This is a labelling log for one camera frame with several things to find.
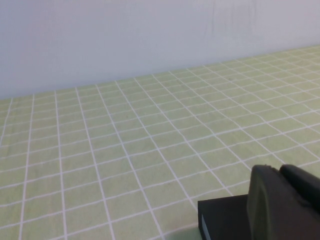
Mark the black glasses case patterned side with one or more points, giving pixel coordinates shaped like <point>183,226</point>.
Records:
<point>225,217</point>

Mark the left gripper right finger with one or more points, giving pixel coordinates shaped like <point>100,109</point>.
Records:
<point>305,187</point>

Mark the green checked tablecloth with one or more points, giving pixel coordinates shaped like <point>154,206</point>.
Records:
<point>125,150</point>

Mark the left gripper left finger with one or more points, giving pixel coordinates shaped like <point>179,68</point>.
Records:
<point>275,217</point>

